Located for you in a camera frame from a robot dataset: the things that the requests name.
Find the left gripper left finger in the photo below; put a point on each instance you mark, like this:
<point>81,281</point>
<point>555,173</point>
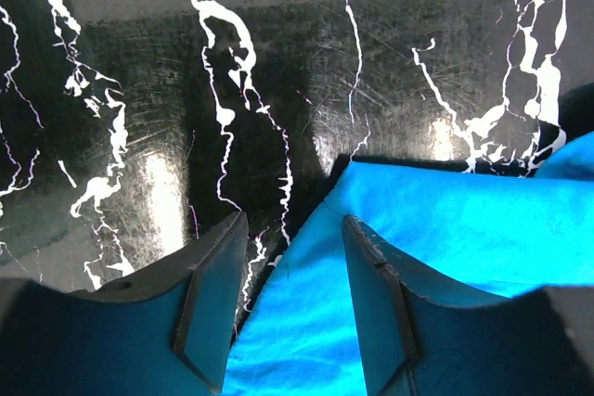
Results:
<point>165,329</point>

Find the blue t shirt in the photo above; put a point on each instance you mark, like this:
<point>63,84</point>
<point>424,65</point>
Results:
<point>505,235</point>

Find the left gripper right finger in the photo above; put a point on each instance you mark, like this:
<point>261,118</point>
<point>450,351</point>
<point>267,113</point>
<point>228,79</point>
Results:
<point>421,332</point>

